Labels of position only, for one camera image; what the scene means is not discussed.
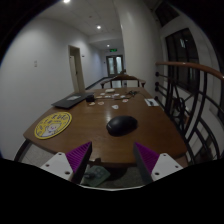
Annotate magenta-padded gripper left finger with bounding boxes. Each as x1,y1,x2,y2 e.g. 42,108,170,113
40,141,93,185

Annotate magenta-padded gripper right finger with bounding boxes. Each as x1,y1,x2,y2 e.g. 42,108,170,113
133,141,184,186

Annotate black computer mouse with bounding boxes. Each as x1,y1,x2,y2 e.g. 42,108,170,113
106,115,139,137

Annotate round yellow printed mouse pad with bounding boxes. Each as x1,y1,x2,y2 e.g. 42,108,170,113
33,111,73,140

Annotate green patterned floor item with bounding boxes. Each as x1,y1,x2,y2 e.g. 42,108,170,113
83,165,111,188

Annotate dark closed laptop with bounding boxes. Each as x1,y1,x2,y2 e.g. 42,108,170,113
51,91,95,110

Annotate white paper booklet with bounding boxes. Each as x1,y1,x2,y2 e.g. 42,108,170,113
144,97,160,108

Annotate wooden armchair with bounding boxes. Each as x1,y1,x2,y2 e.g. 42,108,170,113
100,73,147,90

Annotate pale side door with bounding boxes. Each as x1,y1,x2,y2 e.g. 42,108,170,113
68,45,86,94

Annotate glass double door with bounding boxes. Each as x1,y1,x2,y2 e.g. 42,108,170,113
105,54,125,78

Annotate black railing with wooden handrail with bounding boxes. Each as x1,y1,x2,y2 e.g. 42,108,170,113
154,60,224,165

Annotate dark framed window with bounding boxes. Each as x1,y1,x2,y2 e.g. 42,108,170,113
164,27,201,95

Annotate round ceiling lights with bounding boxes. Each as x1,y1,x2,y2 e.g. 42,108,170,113
62,0,111,49

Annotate black cable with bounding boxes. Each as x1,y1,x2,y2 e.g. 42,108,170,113
123,89,146,100

